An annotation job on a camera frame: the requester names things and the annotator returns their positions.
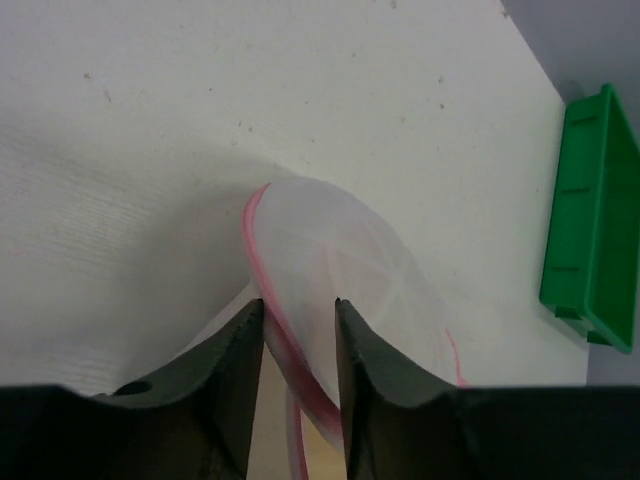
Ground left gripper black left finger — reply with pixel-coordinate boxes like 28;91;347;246
1;299;264;479

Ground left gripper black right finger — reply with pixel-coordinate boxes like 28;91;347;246
335;300;639;479

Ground beige bra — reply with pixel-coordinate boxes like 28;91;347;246
247;349;346;480

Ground white mesh laundry bag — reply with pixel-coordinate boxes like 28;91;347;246
201;177;463;479

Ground green plastic tray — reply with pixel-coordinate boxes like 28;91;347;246
539;84;639;354

